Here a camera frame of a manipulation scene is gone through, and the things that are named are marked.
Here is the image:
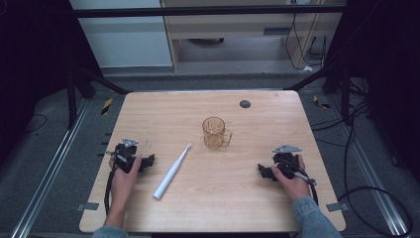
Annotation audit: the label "white cabinet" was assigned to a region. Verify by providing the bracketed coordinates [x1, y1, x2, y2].
[68, 0, 173, 69]

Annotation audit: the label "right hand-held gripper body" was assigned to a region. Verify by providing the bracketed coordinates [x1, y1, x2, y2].
[271, 144, 303, 181]

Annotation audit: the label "black horizontal frame bar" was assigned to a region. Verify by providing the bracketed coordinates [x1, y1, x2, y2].
[69, 4, 349, 20]

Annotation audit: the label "black hanging cables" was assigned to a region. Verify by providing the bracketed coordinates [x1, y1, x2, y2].
[284, 12, 330, 71]

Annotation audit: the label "grey tape piece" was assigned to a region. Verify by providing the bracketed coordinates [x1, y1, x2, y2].
[325, 201, 350, 213]
[75, 201, 100, 212]

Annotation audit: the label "aluminium floor rail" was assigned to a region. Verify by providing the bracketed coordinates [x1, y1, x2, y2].
[328, 94, 411, 238]
[10, 98, 91, 238]

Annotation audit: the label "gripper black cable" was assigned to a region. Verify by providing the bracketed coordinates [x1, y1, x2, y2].
[286, 160, 320, 206]
[103, 150, 129, 216]

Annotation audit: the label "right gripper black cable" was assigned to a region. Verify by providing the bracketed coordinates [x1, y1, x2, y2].
[286, 160, 320, 206]

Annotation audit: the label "black curtain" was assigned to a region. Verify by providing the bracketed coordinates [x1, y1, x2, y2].
[0, 0, 104, 167]
[325, 0, 420, 186]

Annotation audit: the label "thin black floor cable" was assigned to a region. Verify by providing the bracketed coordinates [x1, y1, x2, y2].
[23, 113, 48, 134]

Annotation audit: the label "person's left hand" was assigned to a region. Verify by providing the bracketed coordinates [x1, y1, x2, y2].
[109, 155, 144, 203]

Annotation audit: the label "clear glass mug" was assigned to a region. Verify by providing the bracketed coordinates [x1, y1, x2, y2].
[201, 116, 234, 150]

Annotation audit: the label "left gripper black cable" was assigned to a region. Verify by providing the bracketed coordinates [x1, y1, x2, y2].
[103, 150, 129, 216]

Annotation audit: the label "white electric toothbrush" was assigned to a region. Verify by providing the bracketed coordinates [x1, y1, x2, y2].
[152, 142, 193, 200]

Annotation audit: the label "person's right hand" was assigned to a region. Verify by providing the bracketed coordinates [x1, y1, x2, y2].
[270, 154, 312, 201]

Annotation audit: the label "black metal stand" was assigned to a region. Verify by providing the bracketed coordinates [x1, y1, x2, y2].
[64, 63, 133, 131]
[282, 60, 353, 126]

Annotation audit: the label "yellow black striped tape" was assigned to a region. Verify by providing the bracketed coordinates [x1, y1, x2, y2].
[100, 97, 114, 116]
[312, 94, 332, 110]

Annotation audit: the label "light wooden desk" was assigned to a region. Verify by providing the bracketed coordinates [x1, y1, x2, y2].
[159, 0, 345, 73]

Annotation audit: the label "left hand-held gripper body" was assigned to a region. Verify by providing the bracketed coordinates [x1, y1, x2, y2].
[113, 138, 147, 174]

